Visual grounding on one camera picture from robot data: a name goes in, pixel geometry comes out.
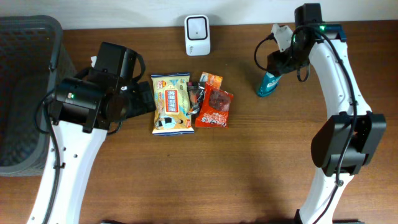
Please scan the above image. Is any blue mouthwash bottle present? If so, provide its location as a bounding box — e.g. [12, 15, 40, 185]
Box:
[256, 72, 282, 97]

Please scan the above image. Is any black patterned snack packet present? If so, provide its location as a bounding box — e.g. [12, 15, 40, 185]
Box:
[187, 82, 205, 115]

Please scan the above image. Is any small orange candy packet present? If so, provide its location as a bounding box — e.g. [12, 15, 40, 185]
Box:
[200, 72, 223, 89]

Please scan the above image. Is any red snack bag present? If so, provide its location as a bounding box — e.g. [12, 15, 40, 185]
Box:
[195, 83, 234, 128]

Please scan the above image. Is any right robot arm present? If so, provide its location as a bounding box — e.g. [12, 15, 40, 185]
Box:
[261, 3, 386, 223]

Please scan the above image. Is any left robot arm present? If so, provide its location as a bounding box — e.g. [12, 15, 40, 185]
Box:
[28, 42, 155, 223]

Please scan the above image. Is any white barcode scanner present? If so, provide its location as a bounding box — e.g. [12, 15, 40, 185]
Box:
[184, 15, 211, 56]

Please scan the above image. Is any dark grey plastic basket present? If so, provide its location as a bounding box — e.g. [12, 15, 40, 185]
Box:
[1, 15, 76, 177]

